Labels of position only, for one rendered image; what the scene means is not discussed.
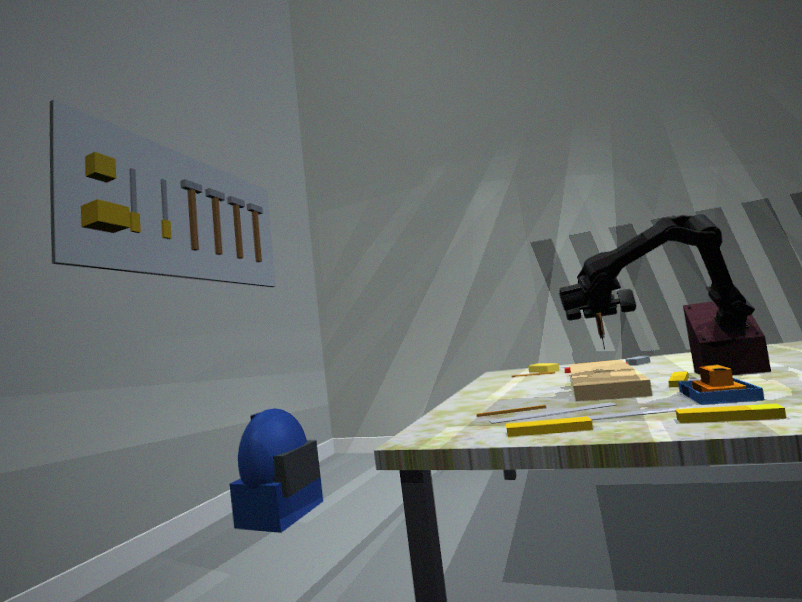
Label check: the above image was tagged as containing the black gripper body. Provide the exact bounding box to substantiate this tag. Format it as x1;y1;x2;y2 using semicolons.
565;289;636;321

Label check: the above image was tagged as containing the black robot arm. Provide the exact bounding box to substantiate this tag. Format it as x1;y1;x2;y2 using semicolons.
560;214;755;332

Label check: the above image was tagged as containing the blue rectangular tray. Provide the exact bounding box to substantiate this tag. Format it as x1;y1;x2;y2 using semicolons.
678;378;764;404

